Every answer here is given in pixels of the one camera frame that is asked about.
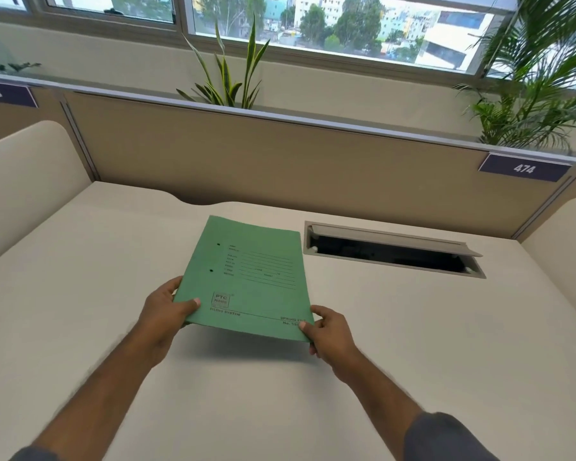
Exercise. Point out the person's right hand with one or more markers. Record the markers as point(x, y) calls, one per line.
point(335, 337)

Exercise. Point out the palm plant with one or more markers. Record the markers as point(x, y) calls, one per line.
point(533, 76)

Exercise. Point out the person's left hand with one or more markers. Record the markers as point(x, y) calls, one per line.
point(159, 317)

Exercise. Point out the purple desk number sign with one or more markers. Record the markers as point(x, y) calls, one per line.
point(5, 94)
point(524, 167)

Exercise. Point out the snake plant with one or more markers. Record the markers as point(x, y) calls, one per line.
point(230, 76)

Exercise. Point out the aluminium framed window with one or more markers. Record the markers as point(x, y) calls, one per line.
point(288, 28)

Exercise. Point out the person's right thumb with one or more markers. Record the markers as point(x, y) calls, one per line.
point(308, 329)

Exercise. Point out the person's left forearm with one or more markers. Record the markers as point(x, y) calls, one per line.
point(84, 398)

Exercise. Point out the beige desk partition panel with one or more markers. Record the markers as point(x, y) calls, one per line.
point(288, 160)

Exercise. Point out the small dark leafy plant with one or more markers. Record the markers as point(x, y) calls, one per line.
point(7, 62)

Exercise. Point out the person's left thumb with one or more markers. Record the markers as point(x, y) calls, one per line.
point(188, 306)

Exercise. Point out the green paper file folder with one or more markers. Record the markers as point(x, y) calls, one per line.
point(249, 278)

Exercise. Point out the cream curved side divider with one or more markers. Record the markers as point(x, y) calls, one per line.
point(24, 177)
point(564, 244)

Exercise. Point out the person's right forearm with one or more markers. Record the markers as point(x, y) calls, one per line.
point(413, 415)

